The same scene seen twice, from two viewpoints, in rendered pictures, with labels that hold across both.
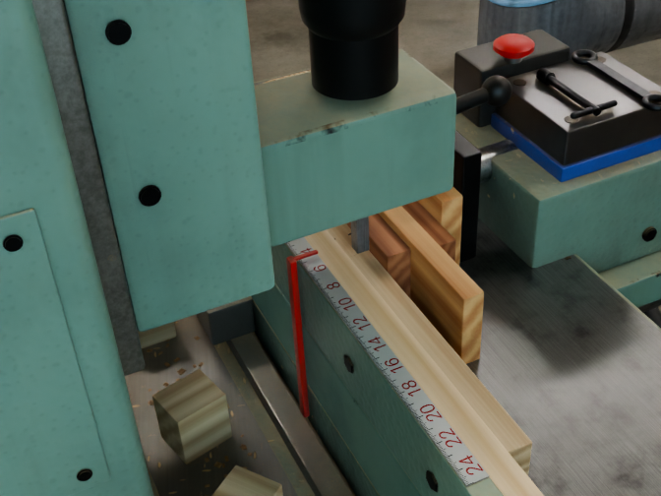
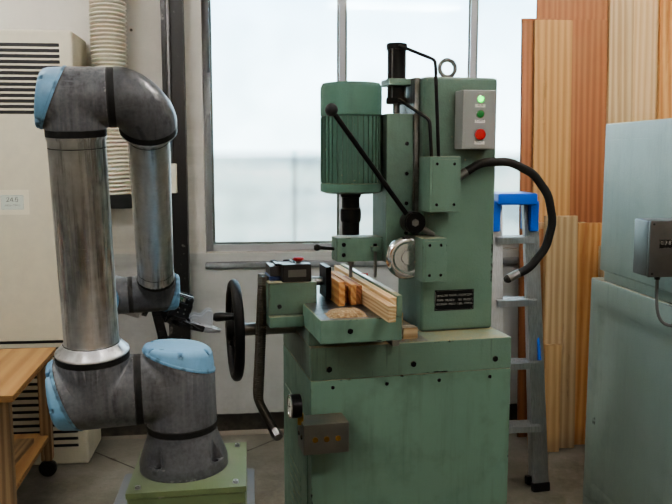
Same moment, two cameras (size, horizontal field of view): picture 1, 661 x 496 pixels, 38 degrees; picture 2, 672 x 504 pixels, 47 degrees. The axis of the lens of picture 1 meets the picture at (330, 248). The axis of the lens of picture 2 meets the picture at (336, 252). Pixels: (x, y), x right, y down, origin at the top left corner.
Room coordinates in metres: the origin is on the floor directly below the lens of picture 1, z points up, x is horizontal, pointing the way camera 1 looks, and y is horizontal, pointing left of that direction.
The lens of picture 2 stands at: (2.72, 0.33, 1.30)
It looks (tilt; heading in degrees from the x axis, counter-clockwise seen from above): 7 degrees down; 190
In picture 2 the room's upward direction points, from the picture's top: straight up
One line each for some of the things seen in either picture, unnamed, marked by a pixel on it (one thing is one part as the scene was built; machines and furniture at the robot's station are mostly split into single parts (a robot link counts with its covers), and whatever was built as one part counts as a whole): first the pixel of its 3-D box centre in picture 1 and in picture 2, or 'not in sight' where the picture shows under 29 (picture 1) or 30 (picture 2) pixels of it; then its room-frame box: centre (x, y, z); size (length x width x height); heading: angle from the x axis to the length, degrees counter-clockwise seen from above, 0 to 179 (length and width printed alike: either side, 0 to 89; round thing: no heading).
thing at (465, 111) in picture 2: not in sight; (475, 120); (0.51, 0.33, 1.40); 0.10 x 0.06 x 0.16; 113
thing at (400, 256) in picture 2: not in sight; (406, 257); (0.57, 0.15, 1.02); 0.12 x 0.03 x 0.12; 113
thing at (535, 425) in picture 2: not in sight; (512, 339); (-0.36, 0.49, 0.58); 0.27 x 0.25 x 1.16; 17
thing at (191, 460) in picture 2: not in sight; (183, 442); (1.17, -0.28, 0.68); 0.19 x 0.19 x 0.10
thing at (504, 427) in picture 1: (296, 202); (360, 293); (0.61, 0.02, 0.92); 0.59 x 0.02 x 0.04; 23
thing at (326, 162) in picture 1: (327, 155); (357, 250); (0.50, 0.00, 1.03); 0.14 x 0.07 x 0.09; 113
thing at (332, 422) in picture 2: not in sight; (322, 433); (0.80, -0.05, 0.58); 0.12 x 0.08 x 0.08; 113
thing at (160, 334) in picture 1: (143, 317); (408, 331); (0.60, 0.16, 0.82); 0.04 x 0.04 x 0.03; 24
